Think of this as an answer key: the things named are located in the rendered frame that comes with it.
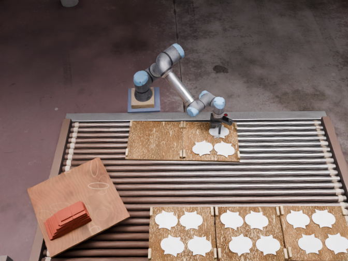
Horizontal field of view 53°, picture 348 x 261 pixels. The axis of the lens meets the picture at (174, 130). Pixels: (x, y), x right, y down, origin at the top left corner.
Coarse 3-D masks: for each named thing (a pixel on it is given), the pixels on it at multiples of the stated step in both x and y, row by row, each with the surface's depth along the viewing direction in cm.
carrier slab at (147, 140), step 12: (132, 132) 265; (144, 132) 264; (156, 132) 264; (168, 132) 264; (180, 132) 264; (132, 144) 258; (144, 144) 257; (156, 144) 257; (168, 144) 257; (180, 144) 257; (132, 156) 251; (144, 156) 251; (156, 156) 251; (168, 156) 251
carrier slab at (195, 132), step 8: (192, 128) 266; (200, 128) 266; (208, 128) 266; (232, 128) 266; (184, 136) 262; (192, 136) 262; (200, 136) 262; (208, 136) 261; (232, 136) 261; (184, 144) 257; (192, 144) 257; (232, 144) 257; (192, 152) 253; (216, 152) 253; (184, 160) 249; (192, 160) 249; (200, 160) 249; (208, 160) 249; (216, 160) 249; (224, 160) 248; (232, 160) 248
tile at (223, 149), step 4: (216, 144) 255; (220, 144) 255; (224, 144) 255; (228, 144) 255; (216, 148) 253; (220, 148) 253; (224, 148) 253; (228, 148) 253; (232, 148) 253; (220, 152) 251; (224, 152) 251; (228, 152) 251; (232, 152) 251
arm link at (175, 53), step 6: (168, 48) 240; (174, 48) 238; (180, 48) 240; (168, 54) 236; (174, 54) 237; (180, 54) 240; (174, 60) 238; (150, 66) 274; (150, 72) 274; (156, 72) 270; (156, 78) 279
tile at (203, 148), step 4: (204, 140) 258; (196, 144) 256; (200, 144) 256; (204, 144) 256; (208, 144) 256; (196, 148) 254; (200, 148) 254; (204, 148) 254; (208, 148) 254; (196, 152) 251; (200, 152) 251; (204, 152) 251; (208, 152) 251; (200, 156) 250
